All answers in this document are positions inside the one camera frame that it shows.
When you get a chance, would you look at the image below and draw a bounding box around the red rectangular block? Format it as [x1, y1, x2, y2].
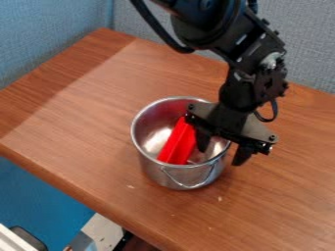
[157, 117, 196, 165]

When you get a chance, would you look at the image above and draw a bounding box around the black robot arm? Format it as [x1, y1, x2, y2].
[152, 0, 288, 166]

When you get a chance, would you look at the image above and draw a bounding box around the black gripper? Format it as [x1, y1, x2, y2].
[185, 102, 279, 166]

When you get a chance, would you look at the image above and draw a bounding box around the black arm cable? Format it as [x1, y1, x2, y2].
[128, 0, 195, 55]

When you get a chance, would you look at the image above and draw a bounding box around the silver metal pot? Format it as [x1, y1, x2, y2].
[131, 96, 231, 190]

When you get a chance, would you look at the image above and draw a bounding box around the white grey object under table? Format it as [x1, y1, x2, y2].
[63, 214, 123, 251]

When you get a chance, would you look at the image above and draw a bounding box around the dark grey object bottom left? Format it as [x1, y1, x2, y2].
[0, 224, 48, 251]

